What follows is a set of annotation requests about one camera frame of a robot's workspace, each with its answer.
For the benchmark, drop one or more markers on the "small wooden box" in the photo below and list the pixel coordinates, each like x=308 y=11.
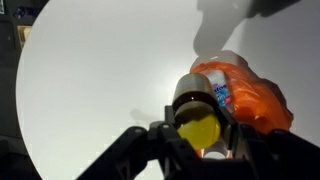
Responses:
x=24 y=36

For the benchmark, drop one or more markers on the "small blue tool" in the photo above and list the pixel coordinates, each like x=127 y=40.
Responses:
x=20 y=12

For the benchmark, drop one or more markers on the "white tube with blue label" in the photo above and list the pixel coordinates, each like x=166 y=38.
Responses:
x=220 y=90

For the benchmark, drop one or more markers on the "orange snack bag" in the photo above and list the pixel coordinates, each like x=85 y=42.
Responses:
x=256 y=96

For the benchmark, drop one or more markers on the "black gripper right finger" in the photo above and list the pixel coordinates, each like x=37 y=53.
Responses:
x=230 y=133

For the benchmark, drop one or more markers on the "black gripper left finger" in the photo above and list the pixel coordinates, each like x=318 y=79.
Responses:
x=160 y=143

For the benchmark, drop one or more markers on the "brown bottle with yellow cap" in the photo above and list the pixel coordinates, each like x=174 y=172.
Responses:
x=196 y=128

